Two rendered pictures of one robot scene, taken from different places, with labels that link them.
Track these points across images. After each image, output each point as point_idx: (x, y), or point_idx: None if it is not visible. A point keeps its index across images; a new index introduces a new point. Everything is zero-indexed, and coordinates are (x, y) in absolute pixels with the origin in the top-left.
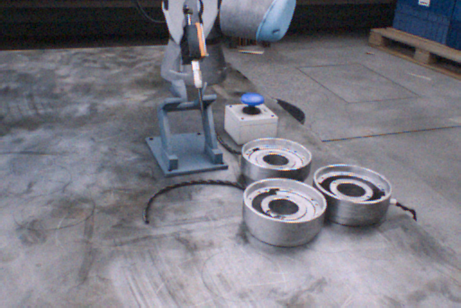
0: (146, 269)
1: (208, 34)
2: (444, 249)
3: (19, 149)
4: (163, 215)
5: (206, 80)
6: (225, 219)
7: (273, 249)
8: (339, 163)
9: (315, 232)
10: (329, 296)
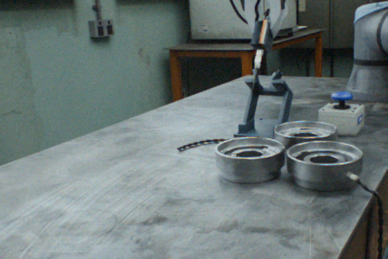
0: (138, 165)
1: (377, 56)
2: (351, 221)
3: (187, 113)
4: (193, 150)
5: (372, 97)
6: None
7: (217, 179)
8: (383, 157)
9: (249, 174)
10: (200, 207)
